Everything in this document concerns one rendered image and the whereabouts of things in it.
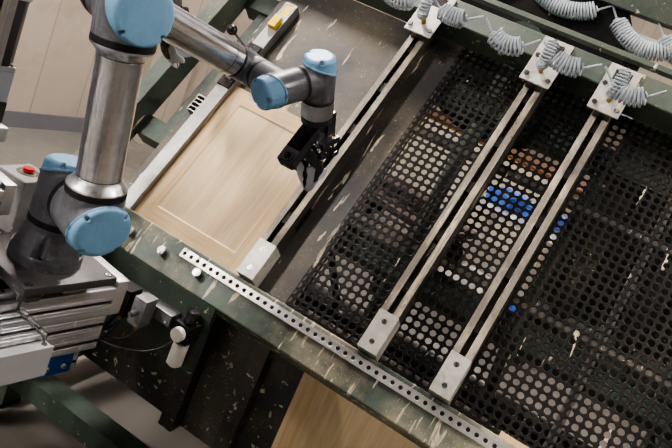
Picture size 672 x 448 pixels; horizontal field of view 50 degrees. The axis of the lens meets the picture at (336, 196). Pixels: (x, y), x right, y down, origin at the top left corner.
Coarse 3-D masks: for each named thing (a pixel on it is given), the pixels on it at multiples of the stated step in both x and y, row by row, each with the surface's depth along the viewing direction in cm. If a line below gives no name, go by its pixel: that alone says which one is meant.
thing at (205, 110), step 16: (288, 16) 260; (272, 32) 257; (208, 96) 247; (224, 96) 247; (208, 112) 244; (192, 128) 242; (176, 144) 239; (160, 160) 237; (144, 176) 235; (160, 176) 236; (128, 192) 233; (144, 192) 233
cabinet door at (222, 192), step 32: (224, 128) 243; (256, 128) 242; (288, 128) 240; (192, 160) 238; (224, 160) 237; (256, 160) 236; (160, 192) 234; (192, 192) 233; (224, 192) 232; (256, 192) 230; (288, 192) 229; (160, 224) 228; (192, 224) 227; (224, 224) 226; (256, 224) 225; (224, 256) 221
